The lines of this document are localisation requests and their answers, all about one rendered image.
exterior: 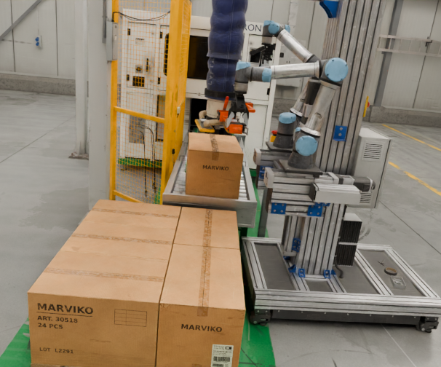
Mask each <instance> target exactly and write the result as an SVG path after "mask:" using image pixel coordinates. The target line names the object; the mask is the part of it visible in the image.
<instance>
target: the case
mask: <svg viewBox="0 0 441 367"><path fill-rule="evenodd" d="M243 156H244V153H243V151H242V149H241V147H240V145H239V143H238V141H237V139H236V137H235V136H232V135H215V134H205V133H189V134H188V153H187V163H186V194H187V195H196V196H204V197H220V198H229V199H237V200H238V199H239V188H240V182H241V175H242V163H243Z"/></svg>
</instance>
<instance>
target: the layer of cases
mask: <svg viewBox="0 0 441 367"><path fill-rule="evenodd" d="M245 310H246V309H245V295H244V287H243V279H242V264H241V256H240V248H239V233H238V226H237V212H236V211H230V210H214V209H206V208H190V207H182V210H181V206H173V205H157V204H148V203H140V202H124V201H116V200H98V202H97V203H96V204H95V206H94V207H93V208H92V209H91V211H90V212H89V213H88V214H87V216H86V217H85V218H84V220H83V221H82V222H81V223H80V225H79V226H78V227H77V229H76V230H75V231H74V233H73V234H72V235H71V236H70V237H69V239H68V240H67V242H66V243H65V244H64V246H63V247H62V248H61V249H60V251H59V252H58V253H57V255H56V256H55V257H54V258H53V260H52V261H51V262H50V263H49V265H48V266H47V268H46V269H45V270H44V271H43V272H42V274H41V275H40V276H39V278H38V279H37V280H36V282H35V283H34V284H33V285H32V286H31V288H30V289H29V290H28V317H29V330H30V343H31V363H38V364H48V365H58V366H76V367H238V365H239V354H240V348H241V343H242V332H243V327H244V321H245Z"/></svg>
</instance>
